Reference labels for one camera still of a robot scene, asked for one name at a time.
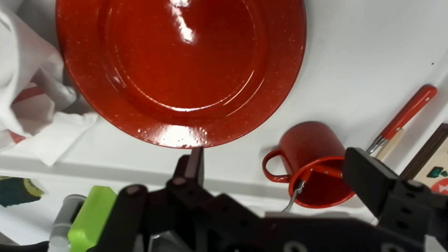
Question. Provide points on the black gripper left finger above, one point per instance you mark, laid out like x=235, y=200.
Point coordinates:
x=195, y=162

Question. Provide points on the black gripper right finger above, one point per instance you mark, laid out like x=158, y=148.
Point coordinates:
x=369, y=182

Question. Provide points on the red enamel cup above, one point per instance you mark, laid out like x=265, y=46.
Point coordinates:
x=309, y=144

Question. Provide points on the red round plate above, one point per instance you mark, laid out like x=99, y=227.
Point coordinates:
x=187, y=70

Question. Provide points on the wooden toy button board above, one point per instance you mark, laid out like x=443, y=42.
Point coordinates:
x=436, y=162

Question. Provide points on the bottle with green cap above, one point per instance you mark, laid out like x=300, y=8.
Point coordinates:
x=92, y=210

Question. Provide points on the white plastic tray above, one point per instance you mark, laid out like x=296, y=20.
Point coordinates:
x=365, y=56

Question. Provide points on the dark green yellow sponge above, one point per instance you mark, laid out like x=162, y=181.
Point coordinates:
x=15, y=190

